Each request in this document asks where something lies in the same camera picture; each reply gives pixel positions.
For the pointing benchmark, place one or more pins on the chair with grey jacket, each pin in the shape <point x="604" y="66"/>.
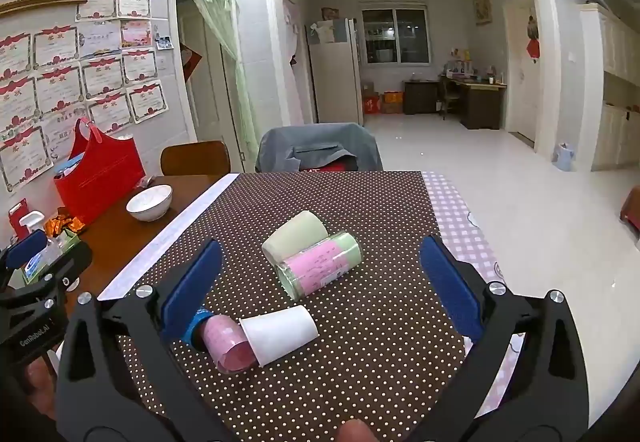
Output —
<point x="320" y="142"/>

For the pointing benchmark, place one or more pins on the red and white packet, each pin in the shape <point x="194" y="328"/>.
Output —
<point x="19" y="216"/>

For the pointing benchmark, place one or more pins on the red cardboard box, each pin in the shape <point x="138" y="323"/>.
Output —
<point x="371" y="104"/>

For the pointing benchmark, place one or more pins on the glass jar with pink label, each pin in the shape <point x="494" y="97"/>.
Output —
<point x="320" y="267"/>

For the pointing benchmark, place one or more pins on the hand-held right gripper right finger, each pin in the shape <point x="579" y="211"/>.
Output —
<point x="450" y="282"/>

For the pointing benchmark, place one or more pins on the person's left hand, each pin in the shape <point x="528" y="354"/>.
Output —
<point x="42" y="387"/>

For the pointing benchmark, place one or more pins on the orange snack wrappers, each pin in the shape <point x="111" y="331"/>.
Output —
<point x="62" y="224"/>

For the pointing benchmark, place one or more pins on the brown polka dot tablecloth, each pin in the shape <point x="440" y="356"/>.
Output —
<point x="350" y="202"/>

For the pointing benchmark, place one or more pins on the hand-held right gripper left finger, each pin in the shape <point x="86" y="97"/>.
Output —
<point x="192" y="282"/>

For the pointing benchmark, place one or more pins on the small framed wall picture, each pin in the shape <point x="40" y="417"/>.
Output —
<point x="481" y="9"/>

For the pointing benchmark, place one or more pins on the small wall photo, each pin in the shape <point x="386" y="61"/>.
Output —
<point x="164" y="43"/>

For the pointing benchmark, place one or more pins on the white wall cabinets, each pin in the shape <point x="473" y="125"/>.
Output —
<point x="612" y="72"/>

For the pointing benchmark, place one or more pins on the pink patterned cup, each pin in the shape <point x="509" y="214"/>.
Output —
<point x="230" y="342"/>

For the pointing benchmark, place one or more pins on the dark low cabinet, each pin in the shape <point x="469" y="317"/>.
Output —
<point x="420" y="97"/>

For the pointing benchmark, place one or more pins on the red door decoration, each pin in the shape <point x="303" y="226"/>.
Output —
<point x="532" y="42"/>

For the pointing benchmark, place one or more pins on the green tray of small things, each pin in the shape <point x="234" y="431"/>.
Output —
<point x="55" y="247"/>

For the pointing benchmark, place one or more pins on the red felt bag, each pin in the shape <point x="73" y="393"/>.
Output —
<point x="100" y="177"/>

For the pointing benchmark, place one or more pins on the white ceramic bowl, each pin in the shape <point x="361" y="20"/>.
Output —
<point x="149" y="203"/>

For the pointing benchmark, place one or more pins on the pink checked tablecloth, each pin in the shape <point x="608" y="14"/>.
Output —
<point x="460" y="222"/>

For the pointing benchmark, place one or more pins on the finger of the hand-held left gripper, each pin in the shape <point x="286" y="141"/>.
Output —
<point x="26" y="249"/>
<point x="70" y="259"/>

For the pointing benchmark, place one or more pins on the white refrigerator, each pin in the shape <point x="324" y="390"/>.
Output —
<point x="332" y="72"/>

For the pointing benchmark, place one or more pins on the dark wooden desk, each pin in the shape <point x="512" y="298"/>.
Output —
<point x="482" y="104"/>

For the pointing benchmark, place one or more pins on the light green door curtain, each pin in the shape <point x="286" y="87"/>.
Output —
<point x="220" y="17"/>

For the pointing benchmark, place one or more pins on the window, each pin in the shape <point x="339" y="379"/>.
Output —
<point x="395" y="36"/>

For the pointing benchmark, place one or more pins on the brown wooden chair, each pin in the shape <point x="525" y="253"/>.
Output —
<point x="195" y="157"/>

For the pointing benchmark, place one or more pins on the orange cardboard box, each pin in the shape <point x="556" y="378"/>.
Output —
<point x="393" y="103"/>

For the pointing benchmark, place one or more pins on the dark desk chair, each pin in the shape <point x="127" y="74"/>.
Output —
<point x="447" y="97"/>

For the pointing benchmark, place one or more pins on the light blue bin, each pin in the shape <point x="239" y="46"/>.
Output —
<point x="565" y="158"/>

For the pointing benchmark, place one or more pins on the person's right hand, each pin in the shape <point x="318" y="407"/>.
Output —
<point x="357" y="433"/>

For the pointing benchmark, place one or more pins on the white door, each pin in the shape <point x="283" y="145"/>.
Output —
<point x="517" y="97"/>

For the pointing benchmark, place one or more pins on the wall of award certificates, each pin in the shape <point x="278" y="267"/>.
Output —
<point x="65" y="72"/>

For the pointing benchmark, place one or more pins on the white paper cup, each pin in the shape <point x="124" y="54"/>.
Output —
<point x="277" y="332"/>

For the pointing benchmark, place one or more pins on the red-brown stool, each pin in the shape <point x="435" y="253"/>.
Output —
<point x="631" y="209"/>

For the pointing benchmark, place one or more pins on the light green cup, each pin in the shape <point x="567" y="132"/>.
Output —
<point x="295" y="242"/>

